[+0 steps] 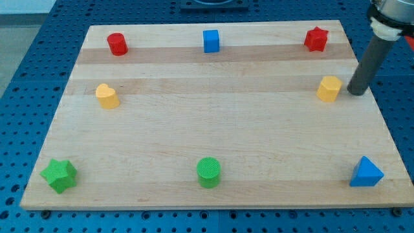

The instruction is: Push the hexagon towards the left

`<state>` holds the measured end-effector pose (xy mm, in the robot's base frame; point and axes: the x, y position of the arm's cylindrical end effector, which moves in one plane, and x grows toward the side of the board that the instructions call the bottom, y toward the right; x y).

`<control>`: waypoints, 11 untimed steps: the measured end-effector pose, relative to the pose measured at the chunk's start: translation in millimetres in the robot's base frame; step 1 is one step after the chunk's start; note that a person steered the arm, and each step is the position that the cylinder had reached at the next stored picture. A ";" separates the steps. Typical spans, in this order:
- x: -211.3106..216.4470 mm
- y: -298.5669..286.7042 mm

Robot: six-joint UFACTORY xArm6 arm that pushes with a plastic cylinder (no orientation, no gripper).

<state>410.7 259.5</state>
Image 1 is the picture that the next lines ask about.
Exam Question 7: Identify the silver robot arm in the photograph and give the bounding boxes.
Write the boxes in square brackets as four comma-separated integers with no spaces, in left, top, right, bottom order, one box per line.
[347,0,413,96]

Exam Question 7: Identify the blue triangle block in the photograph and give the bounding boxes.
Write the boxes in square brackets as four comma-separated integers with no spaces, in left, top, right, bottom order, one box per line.
[349,156,384,187]

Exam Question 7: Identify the red cylinder block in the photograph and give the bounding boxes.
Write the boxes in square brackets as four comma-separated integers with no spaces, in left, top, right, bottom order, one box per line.
[107,32,128,56]

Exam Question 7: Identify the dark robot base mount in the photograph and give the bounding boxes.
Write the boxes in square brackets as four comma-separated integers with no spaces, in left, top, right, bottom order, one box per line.
[179,0,250,10]

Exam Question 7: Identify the wooden board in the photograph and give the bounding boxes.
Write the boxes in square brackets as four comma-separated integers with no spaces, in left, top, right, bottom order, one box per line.
[20,20,413,210]

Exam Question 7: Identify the green star block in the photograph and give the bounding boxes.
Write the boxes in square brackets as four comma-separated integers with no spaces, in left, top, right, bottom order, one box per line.
[40,159,77,194]

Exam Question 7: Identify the red star block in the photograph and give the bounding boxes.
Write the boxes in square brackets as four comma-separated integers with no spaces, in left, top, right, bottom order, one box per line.
[304,27,329,52]

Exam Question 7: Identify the blue cube block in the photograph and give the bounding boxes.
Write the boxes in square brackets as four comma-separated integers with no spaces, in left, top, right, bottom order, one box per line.
[202,30,220,53]

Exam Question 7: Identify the yellow heart block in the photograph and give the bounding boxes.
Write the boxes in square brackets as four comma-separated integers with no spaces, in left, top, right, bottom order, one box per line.
[95,83,120,109]

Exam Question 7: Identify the yellow hexagon block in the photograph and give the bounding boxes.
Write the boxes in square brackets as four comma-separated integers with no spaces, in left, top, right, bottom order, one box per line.
[316,76,343,102]

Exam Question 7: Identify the green cylinder block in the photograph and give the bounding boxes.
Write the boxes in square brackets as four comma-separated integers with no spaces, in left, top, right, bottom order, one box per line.
[196,157,221,188]

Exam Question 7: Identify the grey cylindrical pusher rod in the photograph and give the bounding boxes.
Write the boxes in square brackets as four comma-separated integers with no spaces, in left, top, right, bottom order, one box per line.
[347,35,395,96]

